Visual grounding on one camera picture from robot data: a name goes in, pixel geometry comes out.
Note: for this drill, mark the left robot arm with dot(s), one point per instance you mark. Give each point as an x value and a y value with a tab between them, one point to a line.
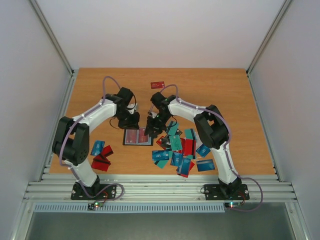
72	137

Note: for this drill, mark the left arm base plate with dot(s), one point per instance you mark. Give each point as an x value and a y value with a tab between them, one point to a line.
96	192

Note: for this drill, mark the red stripe card centre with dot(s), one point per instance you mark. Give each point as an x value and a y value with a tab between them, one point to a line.
188	147

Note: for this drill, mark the blue VIP card left pile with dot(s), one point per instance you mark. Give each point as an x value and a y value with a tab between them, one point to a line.
160	155

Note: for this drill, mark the lone red card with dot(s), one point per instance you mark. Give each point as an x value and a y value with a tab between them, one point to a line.
157	85

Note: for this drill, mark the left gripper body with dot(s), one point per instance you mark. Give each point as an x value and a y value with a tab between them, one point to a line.
126	120

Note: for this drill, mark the aluminium rail frame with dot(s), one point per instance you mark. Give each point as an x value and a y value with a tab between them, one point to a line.
159	188

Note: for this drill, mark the teal VIP card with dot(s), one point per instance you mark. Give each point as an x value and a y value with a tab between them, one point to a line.
175	142

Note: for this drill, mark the red vip card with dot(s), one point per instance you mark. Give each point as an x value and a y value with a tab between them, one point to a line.
131	136
142	138

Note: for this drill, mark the blue card left group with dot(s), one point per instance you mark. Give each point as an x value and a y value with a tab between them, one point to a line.
97	147

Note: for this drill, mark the grey cable duct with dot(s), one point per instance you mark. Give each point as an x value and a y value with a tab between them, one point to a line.
129	208

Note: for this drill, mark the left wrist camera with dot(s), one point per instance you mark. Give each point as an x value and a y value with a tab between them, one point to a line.
132	108

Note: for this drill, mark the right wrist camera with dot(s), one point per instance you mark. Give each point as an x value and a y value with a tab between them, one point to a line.
151	111

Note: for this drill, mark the red VIP card front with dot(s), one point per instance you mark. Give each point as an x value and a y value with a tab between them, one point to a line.
142	138

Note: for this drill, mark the large red card left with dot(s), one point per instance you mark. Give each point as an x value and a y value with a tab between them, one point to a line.
100	163

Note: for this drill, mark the blue card front pile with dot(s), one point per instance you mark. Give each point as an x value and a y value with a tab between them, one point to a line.
185	167

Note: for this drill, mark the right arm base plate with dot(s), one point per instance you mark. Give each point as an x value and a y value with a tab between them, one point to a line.
215	192

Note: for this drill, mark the small red card left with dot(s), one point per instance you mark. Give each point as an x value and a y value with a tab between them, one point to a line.
106	151

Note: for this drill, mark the blue card right pile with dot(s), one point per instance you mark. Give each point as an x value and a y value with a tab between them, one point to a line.
203	150

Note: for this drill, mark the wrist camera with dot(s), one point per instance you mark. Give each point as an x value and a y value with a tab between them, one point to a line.
132	108
151	111

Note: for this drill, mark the teal stripe card upper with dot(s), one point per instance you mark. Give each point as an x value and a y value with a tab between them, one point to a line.
190	134

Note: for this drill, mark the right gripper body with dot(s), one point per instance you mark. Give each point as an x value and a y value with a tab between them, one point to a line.
155	124

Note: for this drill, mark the black leather card holder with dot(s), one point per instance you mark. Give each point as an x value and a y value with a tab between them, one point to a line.
151	140

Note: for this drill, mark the blue stripe card right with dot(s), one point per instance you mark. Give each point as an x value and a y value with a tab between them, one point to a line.
205	165

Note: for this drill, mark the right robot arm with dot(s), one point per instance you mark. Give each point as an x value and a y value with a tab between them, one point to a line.
211	128

